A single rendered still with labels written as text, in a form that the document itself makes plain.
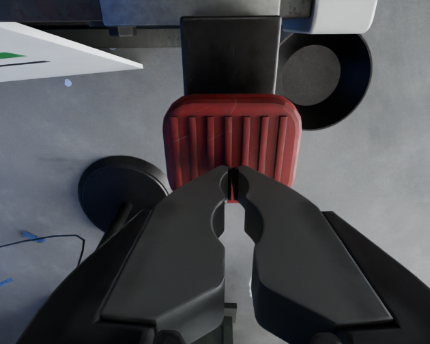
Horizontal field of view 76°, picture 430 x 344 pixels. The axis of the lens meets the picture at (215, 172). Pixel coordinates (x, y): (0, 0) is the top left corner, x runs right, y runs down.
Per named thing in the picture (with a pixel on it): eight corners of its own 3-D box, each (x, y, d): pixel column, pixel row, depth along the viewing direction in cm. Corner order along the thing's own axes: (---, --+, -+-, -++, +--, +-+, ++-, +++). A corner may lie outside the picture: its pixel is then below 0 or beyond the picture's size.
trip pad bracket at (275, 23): (252, 18, 32) (287, 9, 15) (248, 102, 37) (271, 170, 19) (200, 18, 32) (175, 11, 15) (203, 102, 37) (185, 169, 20)
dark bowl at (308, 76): (373, 20, 77) (385, 20, 71) (349, 123, 91) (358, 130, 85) (265, 21, 78) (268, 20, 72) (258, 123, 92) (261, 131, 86)
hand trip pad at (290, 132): (278, 73, 19) (309, 99, 13) (271, 151, 22) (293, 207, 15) (179, 74, 19) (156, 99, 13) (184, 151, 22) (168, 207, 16)
